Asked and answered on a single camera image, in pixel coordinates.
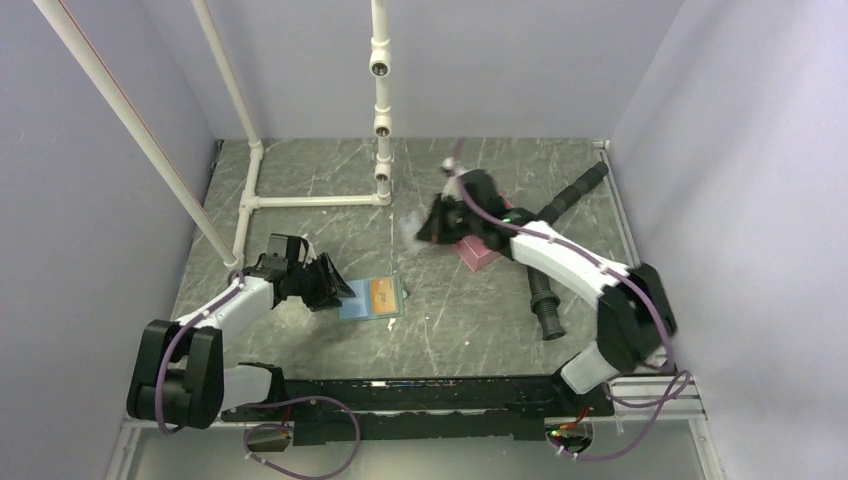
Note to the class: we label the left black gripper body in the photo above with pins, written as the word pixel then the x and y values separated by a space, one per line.
pixel 310 282

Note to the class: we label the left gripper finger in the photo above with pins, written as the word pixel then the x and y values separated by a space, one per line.
pixel 331 279
pixel 327 300

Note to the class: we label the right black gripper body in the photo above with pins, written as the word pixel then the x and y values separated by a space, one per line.
pixel 457 198

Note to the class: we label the green card holder wallet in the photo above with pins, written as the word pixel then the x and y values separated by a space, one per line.
pixel 358 308

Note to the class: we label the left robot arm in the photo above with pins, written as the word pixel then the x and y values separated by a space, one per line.
pixel 180 379

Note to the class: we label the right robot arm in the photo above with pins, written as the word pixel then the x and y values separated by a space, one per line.
pixel 633 314

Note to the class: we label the orange credit card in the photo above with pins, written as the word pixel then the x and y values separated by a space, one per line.
pixel 383 296

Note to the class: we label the pink plastic tray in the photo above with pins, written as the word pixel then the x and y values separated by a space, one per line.
pixel 474 254

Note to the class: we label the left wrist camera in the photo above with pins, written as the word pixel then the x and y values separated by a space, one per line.
pixel 285 253

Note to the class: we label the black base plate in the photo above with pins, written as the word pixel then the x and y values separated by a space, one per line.
pixel 519 407

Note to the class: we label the white pvc pipe frame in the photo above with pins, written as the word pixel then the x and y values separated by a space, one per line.
pixel 67 28

